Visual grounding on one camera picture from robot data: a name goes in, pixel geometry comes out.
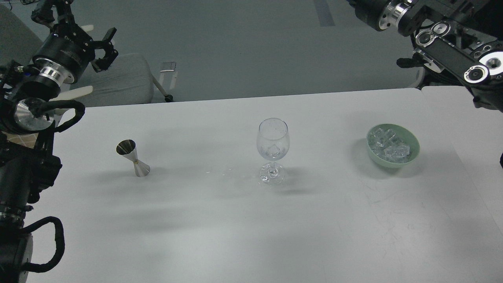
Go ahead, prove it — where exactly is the clear ice cubes pile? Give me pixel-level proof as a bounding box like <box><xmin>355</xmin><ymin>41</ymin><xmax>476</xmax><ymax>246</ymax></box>
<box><xmin>367</xmin><ymin>127</ymin><xmax>410</xmax><ymax>164</ymax></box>

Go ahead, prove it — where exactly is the steel double jigger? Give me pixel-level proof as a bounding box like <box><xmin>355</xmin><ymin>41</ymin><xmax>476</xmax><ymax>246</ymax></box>
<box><xmin>116</xmin><ymin>139</ymin><xmax>151</xmax><ymax>177</ymax></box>

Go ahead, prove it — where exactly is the ice cube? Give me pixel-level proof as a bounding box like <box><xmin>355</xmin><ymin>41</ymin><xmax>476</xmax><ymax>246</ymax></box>
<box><xmin>266</xmin><ymin>144</ymin><xmax>282</xmax><ymax>159</ymax></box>

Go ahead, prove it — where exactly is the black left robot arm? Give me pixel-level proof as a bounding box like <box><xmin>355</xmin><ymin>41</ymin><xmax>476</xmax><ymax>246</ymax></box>
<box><xmin>0</xmin><ymin>0</ymin><xmax>118</xmax><ymax>283</ymax></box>

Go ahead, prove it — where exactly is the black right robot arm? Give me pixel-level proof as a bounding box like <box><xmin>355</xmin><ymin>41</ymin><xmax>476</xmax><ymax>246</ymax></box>
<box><xmin>349</xmin><ymin>0</ymin><xmax>502</xmax><ymax>111</ymax></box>

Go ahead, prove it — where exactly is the green bowl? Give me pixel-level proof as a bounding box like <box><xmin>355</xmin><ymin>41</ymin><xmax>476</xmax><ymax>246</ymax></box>
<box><xmin>366</xmin><ymin>124</ymin><xmax>420</xmax><ymax>169</ymax></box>

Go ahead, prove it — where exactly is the grey chair at right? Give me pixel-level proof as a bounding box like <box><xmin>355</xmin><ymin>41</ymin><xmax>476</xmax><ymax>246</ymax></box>
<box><xmin>407</xmin><ymin>66</ymin><xmax>426</xmax><ymax>90</ymax></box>

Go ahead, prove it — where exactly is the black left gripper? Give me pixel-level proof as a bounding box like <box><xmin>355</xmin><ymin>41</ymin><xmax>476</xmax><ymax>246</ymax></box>
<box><xmin>31</xmin><ymin>0</ymin><xmax>119</xmax><ymax>85</ymax></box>

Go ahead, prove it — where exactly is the grey office chair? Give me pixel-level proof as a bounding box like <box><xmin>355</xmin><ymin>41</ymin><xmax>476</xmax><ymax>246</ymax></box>
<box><xmin>0</xmin><ymin>5</ymin><xmax>174</xmax><ymax>107</ymax></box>

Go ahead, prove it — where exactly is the clear wine glass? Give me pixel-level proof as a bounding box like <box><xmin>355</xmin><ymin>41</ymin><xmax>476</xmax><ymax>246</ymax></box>
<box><xmin>256</xmin><ymin>118</ymin><xmax>290</xmax><ymax>185</ymax></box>

